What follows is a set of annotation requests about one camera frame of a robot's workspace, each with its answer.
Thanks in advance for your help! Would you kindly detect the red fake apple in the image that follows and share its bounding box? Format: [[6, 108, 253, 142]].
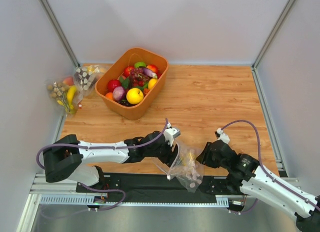
[[123, 66, 135, 77], [107, 79, 122, 92]]

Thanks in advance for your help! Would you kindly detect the orange plastic basket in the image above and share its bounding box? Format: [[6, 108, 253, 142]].
[[94, 47, 170, 121]]

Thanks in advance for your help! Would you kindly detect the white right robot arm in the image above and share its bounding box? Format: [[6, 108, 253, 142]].
[[197, 140, 320, 231]]

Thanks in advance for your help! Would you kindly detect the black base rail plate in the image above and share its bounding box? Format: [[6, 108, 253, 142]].
[[74, 164, 241, 204]]

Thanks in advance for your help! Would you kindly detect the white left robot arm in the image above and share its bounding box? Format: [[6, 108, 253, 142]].
[[43, 128, 180, 186]]

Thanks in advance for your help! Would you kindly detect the yellow fake pear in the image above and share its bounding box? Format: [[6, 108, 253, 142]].
[[180, 149, 195, 166]]

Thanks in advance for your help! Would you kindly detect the purple fake fruit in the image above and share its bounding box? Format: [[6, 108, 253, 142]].
[[112, 86, 127, 102]]

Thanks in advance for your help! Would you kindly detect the purple fake eggplant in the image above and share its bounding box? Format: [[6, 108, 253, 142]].
[[140, 67, 158, 79]]

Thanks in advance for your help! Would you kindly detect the red fake apple in basket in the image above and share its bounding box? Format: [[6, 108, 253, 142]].
[[123, 66, 135, 77]]

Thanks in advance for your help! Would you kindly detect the yellow fake lemon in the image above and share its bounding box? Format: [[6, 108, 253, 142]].
[[147, 78, 158, 89], [126, 88, 144, 105]]

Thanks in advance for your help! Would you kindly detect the clear polka dot zip bag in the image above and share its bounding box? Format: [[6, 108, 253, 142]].
[[152, 140, 204, 193]]

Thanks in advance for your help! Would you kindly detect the red fake grape bunch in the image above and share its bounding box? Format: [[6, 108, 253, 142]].
[[130, 68, 151, 87]]

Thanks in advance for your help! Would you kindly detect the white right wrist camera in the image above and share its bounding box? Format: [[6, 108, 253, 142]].
[[215, 128, 230, 144]]

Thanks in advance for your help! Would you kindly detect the fake orange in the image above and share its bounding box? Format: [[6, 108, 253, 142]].
[[105, 92, 114, 101]]

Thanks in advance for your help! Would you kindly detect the clear bag with banana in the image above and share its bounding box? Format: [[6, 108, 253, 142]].
[[46, 76, 83, 115]]

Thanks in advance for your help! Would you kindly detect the yellow fake lemon in basket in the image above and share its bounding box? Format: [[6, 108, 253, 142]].
[[147, 78, 158, 89]]

